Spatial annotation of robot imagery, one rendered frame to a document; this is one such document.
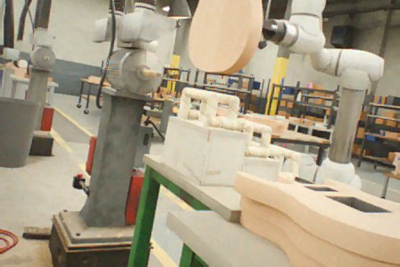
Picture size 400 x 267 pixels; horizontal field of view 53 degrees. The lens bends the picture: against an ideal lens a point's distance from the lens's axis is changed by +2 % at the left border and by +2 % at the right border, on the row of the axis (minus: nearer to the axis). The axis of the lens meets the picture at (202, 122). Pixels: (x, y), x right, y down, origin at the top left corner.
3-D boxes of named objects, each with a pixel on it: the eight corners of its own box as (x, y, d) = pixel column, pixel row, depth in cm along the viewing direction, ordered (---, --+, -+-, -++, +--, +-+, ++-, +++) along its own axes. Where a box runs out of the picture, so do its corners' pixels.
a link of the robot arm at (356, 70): (315, 188, 220) (359, 200, 211) (310, 199, 206) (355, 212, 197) (342, 47, 200) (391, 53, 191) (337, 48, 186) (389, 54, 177)
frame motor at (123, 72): (98, 86, 250) (104, 45, 248) (139, 93, 263) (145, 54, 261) (118, 92, 215) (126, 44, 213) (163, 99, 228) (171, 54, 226)
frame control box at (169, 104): (140, 135, 251) (147, 95, 249) (170, 138, 262) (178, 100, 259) (155, 143, 230) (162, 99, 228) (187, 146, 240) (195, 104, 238)
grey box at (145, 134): (124, 162, 259) (138, 79, 255) (139, 162, 265) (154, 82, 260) (132, 168, 247) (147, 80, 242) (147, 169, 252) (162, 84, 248)
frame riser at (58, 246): (37, 251, 260) (43, 213, 258) (128, 246, 291) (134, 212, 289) (48, 293, 216) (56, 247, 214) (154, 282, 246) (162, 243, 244)
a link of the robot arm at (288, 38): (278, 47, 148) (265, 45, 145) (282, 22, 147) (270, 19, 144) (295, 47, 140) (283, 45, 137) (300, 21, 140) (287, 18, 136)
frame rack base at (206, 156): (159, 162, 141) (167, 115, 139) (195, 165, 149) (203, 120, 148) (200, 186, 118) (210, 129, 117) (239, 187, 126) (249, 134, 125)
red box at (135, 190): (112, 211, 267) (122, 157, 264) (130, 211, 273) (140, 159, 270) (125, 225, 245) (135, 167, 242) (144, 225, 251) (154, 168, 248)
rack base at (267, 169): (194, 165, 149) (198, 141, 148) (229, 167, 158) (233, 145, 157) (238, 187, 126) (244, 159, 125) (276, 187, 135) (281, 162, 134)
